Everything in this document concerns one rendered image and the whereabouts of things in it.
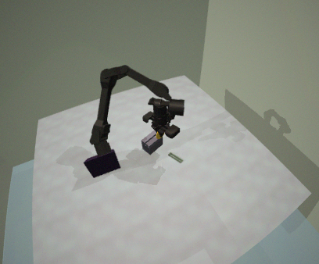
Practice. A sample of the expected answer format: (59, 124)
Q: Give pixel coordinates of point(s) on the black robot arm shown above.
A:
(108, 79)

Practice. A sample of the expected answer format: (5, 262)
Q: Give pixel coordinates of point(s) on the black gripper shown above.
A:
(160, 124)

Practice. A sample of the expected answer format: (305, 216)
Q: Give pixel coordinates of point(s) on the green rectangular frame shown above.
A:
(173, 156)

